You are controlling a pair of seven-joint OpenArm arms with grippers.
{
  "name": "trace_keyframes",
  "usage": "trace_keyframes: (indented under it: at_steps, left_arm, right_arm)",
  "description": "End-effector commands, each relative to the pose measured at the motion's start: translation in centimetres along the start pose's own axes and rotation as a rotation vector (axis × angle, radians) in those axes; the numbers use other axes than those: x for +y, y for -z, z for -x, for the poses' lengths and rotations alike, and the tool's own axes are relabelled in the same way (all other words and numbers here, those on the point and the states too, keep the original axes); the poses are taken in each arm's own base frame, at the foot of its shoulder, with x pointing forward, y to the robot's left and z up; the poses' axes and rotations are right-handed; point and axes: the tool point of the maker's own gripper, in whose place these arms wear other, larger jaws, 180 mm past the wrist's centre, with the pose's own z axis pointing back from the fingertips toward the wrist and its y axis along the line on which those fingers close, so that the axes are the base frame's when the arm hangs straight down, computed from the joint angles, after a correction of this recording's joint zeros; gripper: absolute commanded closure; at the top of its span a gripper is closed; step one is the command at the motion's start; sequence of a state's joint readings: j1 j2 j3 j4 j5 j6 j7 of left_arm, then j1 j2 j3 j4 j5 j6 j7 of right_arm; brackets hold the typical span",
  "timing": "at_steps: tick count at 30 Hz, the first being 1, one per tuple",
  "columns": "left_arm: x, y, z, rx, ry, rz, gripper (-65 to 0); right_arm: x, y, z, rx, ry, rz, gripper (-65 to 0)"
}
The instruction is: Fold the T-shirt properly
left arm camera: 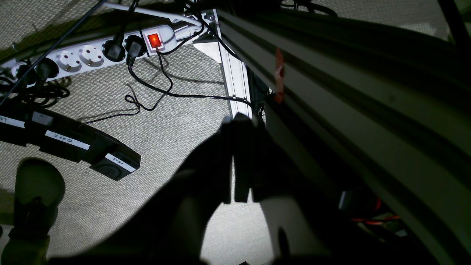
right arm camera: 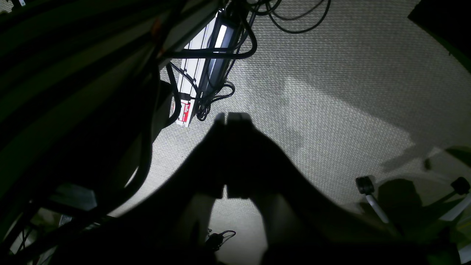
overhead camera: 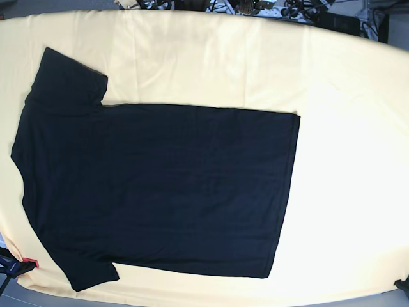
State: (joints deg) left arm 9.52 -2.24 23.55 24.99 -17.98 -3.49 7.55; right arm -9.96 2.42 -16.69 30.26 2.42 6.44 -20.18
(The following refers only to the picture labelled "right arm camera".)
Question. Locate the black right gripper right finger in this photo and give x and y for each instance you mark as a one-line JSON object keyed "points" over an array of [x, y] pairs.
{"points": [[302, 225]]}

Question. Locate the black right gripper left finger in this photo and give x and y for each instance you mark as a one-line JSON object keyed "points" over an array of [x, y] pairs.
{"points": [[169, 227]]}

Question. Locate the office chair base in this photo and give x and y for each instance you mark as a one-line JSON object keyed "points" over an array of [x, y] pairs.
{"points": [[421, 235]]}

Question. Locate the white power strip box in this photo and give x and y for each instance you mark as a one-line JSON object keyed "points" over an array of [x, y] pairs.
{"points": [[201, 82]]}

